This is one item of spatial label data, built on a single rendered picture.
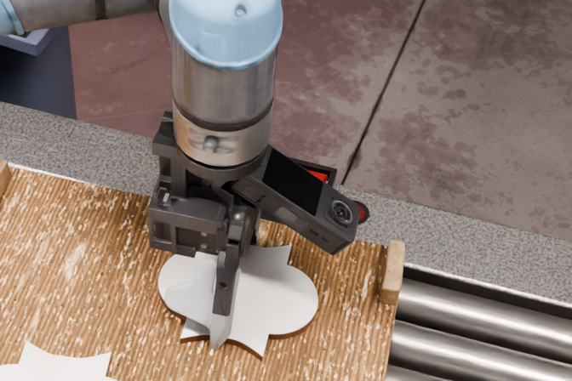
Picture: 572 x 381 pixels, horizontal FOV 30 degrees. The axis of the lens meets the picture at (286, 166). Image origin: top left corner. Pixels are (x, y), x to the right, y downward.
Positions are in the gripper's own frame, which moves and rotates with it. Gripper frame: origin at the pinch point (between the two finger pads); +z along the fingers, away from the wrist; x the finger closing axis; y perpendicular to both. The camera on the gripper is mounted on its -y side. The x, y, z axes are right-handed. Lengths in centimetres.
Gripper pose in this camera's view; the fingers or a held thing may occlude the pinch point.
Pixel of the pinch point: (238, 292)
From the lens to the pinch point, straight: 97.9
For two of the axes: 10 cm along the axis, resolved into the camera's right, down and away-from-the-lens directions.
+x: -2.0, 7.2, -6.7
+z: -0.7, 6.7, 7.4
